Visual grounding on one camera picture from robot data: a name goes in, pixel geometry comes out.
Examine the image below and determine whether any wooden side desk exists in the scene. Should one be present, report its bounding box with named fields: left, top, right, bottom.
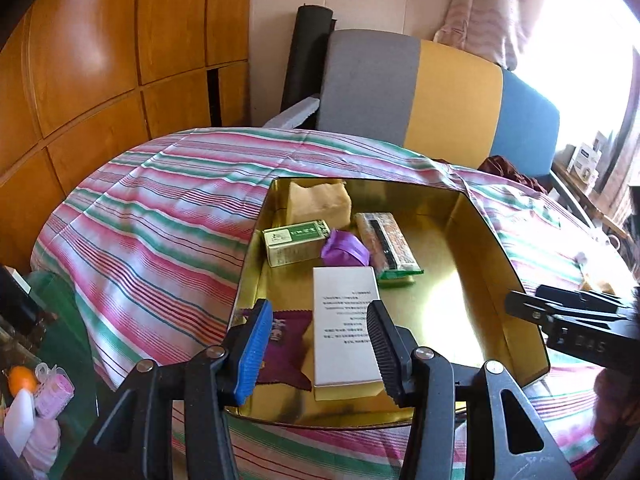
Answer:
left=550, top=160, right=631, bottom=241

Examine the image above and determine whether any pink plastic container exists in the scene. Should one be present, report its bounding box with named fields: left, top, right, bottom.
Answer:
left=32, top=364, right=75, bottom=418

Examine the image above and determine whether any black rolled mat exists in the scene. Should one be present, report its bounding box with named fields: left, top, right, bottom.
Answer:
left=280, top=5, right=337, bottom=111

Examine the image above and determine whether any maroon foil packet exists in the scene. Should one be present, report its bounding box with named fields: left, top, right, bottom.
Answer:
left=242, top=310, right=313, bottom=392

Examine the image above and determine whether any window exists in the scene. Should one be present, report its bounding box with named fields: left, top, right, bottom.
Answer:
left=520, top=0, right=640, bottom=136

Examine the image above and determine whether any gold rectangular tin box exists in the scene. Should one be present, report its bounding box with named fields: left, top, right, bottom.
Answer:
left=223, top=177, right=551, bottom=431

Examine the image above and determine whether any white paper box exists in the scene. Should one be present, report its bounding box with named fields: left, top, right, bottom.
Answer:
left=312, top=266, right=388, bottom=402

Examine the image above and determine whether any green edged snack packet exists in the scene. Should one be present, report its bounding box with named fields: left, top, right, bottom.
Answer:
left=354, top=211, right=424, bottom=288

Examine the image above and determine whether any orange fruit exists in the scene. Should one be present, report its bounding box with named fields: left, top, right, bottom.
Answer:
left=7, top=366, right=38, bottom=395

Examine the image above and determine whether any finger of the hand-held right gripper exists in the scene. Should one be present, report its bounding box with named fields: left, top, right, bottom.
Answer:
left=535, top=284, right=626, bottom=306
left=505, top=290, right=637, bottom=333

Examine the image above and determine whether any wooden wardrobe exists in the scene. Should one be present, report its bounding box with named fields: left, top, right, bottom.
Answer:
left=0, top=0, right=253, bottom=271

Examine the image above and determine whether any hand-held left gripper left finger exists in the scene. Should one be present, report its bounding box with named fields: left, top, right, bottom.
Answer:
left=62, top=298, right=274, bottom=480

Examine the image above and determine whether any grey yellow blue sofa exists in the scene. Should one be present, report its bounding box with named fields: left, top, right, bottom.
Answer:
left=263, top=29, right=596, bottom=231

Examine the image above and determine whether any pink soft cloth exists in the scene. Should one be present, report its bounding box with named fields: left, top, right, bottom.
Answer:
left=22, top=417, right=63, bottom=473

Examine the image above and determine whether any striped pink green tablecloth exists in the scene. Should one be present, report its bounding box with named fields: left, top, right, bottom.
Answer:
left=30, top=127, right=640, bottom=480

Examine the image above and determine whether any green glass side table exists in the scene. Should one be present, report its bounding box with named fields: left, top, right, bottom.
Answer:
left=0, top=270, right=101, bottom=461

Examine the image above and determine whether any pink patterned curtain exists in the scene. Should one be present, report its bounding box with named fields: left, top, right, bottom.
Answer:
left=432, top=0, right=546, bottom=71

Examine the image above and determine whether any dark red cloth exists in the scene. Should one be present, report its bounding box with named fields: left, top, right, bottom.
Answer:
left=477, top=156, right=551, bottom=195

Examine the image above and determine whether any green tea box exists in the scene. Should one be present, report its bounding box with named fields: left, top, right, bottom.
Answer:
left=263, top=219, right=332, bottom=267

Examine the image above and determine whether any white printed carton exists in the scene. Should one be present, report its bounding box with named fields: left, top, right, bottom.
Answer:
left=567, top=142, right=603, bottom=183

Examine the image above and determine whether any person's red clothing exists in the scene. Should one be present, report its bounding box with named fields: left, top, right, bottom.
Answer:
left=570, top=367, right=640, bottom=480

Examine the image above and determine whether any white plastic bottle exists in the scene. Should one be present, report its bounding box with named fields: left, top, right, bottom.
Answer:
left=4, top=389, right=37, bottom=456

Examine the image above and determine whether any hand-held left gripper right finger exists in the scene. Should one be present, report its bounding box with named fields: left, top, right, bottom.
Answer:
left=366, top=300, right=566, bottom=480

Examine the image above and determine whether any small yellow cake piece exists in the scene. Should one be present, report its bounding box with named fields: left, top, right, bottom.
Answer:
left=582, top=272, right=616, bottom=293

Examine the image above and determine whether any dark box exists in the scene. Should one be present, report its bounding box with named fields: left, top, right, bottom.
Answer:
left=0, top=265, right=56, bottom=341

